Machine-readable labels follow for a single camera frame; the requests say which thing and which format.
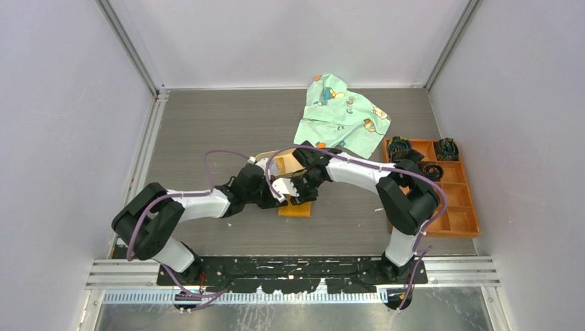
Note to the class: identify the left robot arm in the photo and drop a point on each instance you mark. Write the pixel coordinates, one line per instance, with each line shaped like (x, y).
(146, 225)

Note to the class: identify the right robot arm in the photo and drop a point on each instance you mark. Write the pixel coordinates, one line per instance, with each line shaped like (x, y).
(407, 197)

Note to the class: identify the beige oval tray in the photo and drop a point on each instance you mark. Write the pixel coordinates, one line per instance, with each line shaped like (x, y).
(288, 165)

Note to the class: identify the green cartoon cloth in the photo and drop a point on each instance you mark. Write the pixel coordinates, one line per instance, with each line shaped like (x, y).
(337, 117)

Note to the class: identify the dark bundle in corner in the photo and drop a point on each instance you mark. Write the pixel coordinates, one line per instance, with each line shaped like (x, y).
(446, 149)

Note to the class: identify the orange compartment organizer box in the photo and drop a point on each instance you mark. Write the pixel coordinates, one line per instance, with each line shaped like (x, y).
(459, 220)

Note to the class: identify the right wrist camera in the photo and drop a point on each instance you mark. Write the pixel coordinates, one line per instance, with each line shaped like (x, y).
(282, 188)

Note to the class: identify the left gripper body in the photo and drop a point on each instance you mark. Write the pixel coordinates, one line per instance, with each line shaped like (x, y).
(263, 197)

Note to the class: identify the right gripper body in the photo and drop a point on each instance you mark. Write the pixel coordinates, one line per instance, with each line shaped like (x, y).
(306, 183)

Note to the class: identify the orange leather card holder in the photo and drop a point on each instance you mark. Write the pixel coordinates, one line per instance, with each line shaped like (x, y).
(299, 211)

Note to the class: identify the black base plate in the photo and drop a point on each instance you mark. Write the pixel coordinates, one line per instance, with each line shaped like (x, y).
(288, 274)

